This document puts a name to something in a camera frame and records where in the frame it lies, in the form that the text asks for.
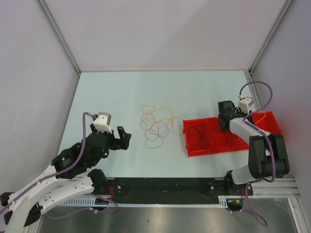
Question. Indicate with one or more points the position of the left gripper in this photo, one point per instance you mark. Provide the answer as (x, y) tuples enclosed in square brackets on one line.
[(122, 143)]

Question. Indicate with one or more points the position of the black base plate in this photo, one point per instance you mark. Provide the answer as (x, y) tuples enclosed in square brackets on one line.
[(171, 191)]

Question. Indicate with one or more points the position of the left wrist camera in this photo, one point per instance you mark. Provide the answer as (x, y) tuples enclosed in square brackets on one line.
[(102, 122)]

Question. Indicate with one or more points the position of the grey slotted cable duct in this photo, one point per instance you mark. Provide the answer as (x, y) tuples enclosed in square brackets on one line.
[(95, 202)]

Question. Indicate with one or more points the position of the red plastic bin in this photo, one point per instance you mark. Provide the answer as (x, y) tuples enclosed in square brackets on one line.
[(204, 136)]

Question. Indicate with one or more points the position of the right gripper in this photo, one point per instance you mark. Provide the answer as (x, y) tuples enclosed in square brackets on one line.
[(237, 113)]

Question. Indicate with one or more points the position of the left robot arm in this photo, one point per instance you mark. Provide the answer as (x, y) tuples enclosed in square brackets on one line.
[(72, 173)]

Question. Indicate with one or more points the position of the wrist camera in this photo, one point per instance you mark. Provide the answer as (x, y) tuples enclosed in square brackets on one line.
[(246, 104), (102, 122)]

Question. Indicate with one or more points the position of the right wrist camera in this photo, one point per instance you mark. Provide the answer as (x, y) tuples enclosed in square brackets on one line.
[(246, 104)]

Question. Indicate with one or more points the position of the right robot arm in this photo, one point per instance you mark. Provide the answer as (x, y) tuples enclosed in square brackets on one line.
[(267, 154)]

